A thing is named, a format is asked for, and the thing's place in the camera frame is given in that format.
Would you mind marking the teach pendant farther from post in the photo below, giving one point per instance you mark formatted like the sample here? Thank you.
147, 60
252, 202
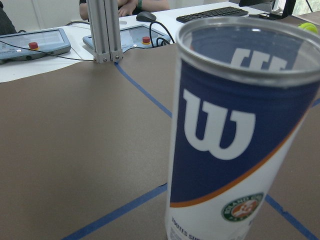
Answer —
26, 46

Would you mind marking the black monitor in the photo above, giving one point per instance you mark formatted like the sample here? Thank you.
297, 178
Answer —
272, 9

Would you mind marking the Wilson tennis ball can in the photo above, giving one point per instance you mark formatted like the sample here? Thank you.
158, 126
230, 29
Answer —
243, 88

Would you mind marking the yellow tennis ball far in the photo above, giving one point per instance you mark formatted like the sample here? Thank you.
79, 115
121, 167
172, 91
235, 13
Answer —
307, 26

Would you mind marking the person in black shirt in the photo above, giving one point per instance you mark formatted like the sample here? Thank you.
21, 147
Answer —
133, 7

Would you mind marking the teach pendant near post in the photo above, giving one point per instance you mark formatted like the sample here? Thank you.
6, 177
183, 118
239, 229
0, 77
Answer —
142, 37

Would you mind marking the black computer mouse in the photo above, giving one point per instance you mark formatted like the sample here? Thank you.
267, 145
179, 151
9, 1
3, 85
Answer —
146, 16

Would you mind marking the black keyboard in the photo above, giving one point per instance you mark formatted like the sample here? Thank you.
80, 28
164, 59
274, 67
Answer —
218, 12

